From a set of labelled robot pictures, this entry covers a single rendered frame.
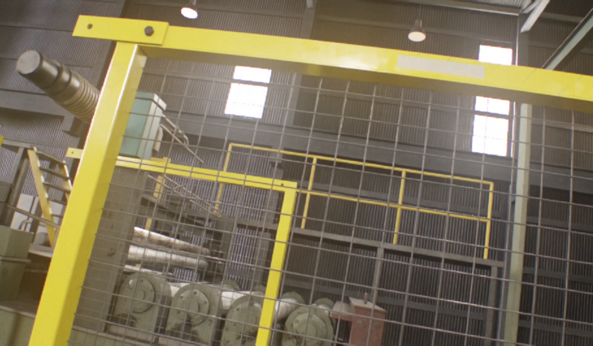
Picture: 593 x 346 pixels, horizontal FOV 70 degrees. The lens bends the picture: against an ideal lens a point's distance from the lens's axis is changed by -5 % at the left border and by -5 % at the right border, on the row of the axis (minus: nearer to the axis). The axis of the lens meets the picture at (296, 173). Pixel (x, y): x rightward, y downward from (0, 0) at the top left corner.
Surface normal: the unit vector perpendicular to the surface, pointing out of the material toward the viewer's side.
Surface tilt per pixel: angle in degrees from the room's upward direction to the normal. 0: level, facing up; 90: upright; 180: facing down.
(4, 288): 90
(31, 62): 90
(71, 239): 90
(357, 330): 90
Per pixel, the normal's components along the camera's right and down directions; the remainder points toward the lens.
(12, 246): 0.98, 0.15
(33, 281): -0.11, -0.25
